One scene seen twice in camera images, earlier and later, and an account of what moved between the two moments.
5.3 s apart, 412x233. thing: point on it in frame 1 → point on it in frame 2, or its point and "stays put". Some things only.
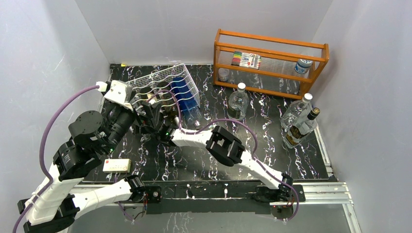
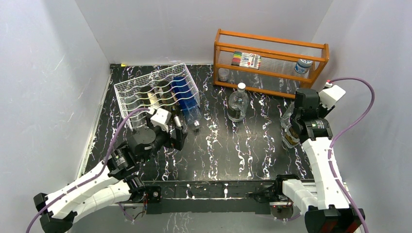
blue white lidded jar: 303,66 stays put
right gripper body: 158,136 → 322,111
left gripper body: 122,120 → 163,137
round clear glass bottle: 238,103 stays put
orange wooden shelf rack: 280,67 stays put
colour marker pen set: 246,59 stays put
